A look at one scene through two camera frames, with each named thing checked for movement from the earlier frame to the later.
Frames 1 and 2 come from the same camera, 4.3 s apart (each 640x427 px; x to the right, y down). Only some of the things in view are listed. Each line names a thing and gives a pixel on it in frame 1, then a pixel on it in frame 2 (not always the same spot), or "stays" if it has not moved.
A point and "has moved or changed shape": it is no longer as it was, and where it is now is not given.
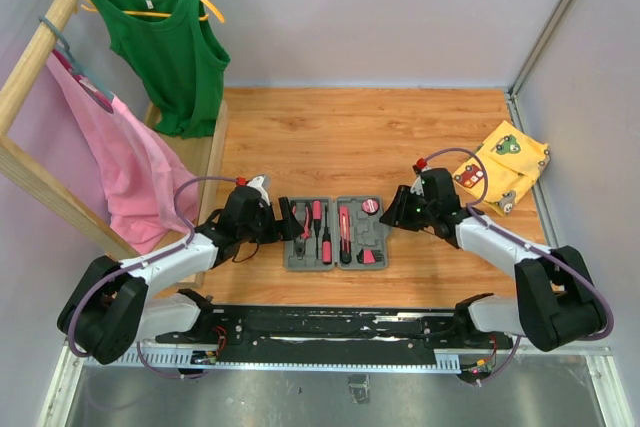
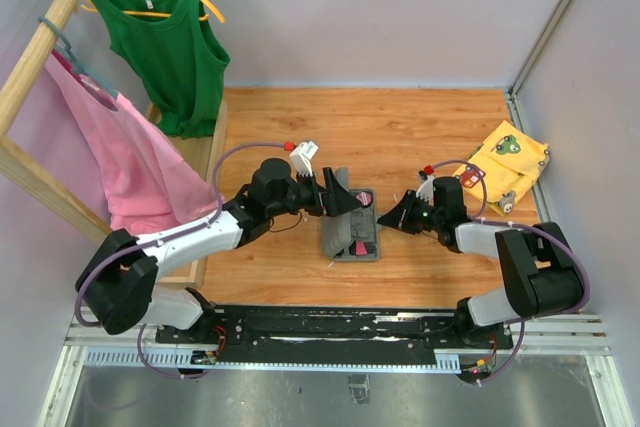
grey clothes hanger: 76,63 stays
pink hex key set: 369,256 to 361,248
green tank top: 167,36 stays
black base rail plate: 338,329 stays
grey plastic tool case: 345,233 has moved or changed shape
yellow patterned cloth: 513,159 stays
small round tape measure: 370,206 has moved or changed shape
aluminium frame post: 513,93 stays
